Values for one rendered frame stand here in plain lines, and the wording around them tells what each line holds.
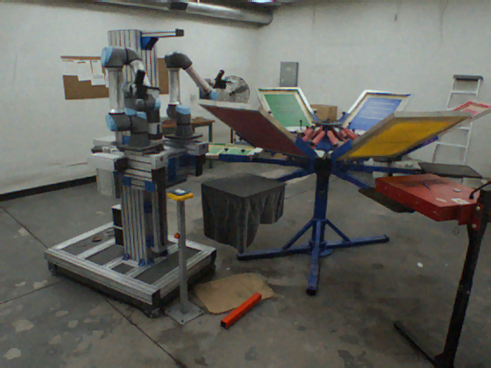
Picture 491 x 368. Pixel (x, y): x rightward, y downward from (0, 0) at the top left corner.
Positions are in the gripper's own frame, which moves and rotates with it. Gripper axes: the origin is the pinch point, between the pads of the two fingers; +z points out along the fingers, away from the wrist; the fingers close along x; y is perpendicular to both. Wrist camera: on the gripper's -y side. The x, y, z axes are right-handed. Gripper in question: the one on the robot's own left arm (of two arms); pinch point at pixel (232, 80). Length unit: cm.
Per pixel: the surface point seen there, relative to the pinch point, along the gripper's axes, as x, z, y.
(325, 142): 56, 72, 47
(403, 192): 176, 7, 35
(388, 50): -105, 384, -30
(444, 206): 203, 0, 30
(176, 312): 82, -91, 157
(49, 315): 32, -171, 165
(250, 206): 99, -46, 69
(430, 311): 193, 71, 143
